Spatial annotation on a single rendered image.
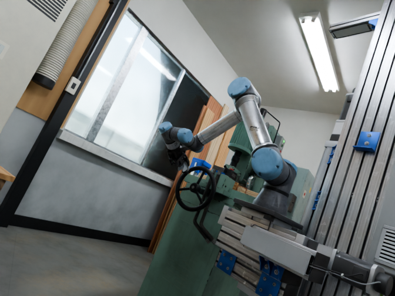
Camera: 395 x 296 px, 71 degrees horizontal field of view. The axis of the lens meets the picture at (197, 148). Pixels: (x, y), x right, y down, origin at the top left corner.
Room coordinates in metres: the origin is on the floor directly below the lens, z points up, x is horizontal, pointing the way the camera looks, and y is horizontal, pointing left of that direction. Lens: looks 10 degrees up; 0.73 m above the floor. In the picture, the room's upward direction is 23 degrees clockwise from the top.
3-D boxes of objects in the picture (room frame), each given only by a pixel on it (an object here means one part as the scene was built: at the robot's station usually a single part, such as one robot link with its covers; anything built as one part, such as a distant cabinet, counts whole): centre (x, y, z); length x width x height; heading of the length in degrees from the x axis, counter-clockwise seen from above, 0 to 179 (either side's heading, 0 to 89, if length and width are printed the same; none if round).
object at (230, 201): (1.96, -0.25, 0.82); 0.40 x 0.21 x 0.04; 53
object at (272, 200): (1.22, -0.39, 0.87); 0.15 x 0.15 x 0.10
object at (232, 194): (1.89, -0.27, 0.87); 0.61 x 0.30 x 0.06; 53
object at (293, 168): (1.21, -0.39, 0.98); 0.13 x 0.12 x 0.14; 140
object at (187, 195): (2.11, -0.36, 0.76); 0.57 x 0.45 x 0.09; 143
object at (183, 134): (1.48, 0.10, 1.03); 0.11 x 0.11 x 0.08; 50
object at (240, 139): (2.01, -0.29, 1.35); 0.18 x 0.18 x 0.31
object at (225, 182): (1.82, -0.22, 0.91); 0.15 x 0.14 x 0.09; 53
